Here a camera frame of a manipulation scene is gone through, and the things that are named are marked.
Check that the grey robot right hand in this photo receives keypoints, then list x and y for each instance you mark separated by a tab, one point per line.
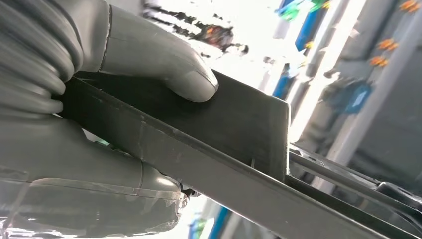
148	49

